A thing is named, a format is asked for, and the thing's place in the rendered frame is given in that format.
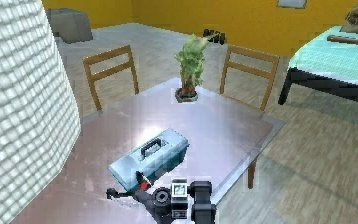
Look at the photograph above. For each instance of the brown baseball bat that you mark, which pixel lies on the brown baseball bat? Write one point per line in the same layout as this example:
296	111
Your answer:
350	40

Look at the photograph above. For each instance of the white textured lampshade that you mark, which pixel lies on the white textured lampshade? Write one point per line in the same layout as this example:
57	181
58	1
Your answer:
23	113

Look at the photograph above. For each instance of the grey box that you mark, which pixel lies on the grey box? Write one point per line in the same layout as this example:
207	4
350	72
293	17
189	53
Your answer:
70	25

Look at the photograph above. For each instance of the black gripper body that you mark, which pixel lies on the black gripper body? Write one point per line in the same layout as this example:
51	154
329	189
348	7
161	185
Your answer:
161	197

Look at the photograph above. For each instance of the grey framed wall picture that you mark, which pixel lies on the grey framed wall picture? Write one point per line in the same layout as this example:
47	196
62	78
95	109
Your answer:
291	3

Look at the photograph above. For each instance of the glossy grey dining table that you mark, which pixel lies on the glossy grey dining table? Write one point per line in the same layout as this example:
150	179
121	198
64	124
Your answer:
220	133

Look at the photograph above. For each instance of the bed with teal cover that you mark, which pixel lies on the bed with teal cover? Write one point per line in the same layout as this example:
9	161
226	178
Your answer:
333	60

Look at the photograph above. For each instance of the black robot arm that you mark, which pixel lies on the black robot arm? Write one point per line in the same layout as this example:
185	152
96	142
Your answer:
200	200

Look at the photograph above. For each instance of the wooden chair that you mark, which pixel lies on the wooden chair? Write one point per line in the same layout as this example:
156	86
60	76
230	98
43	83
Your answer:
108	71
250	68

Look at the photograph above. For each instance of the black dumbbell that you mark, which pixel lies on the black dumbbell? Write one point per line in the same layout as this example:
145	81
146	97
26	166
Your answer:
215	36

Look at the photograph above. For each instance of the green house plant in pot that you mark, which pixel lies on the green house plant in pot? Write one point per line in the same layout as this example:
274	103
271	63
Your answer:
190	63

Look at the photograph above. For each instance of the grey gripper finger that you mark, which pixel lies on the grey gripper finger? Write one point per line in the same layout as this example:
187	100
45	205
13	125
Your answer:
123	194
141	178

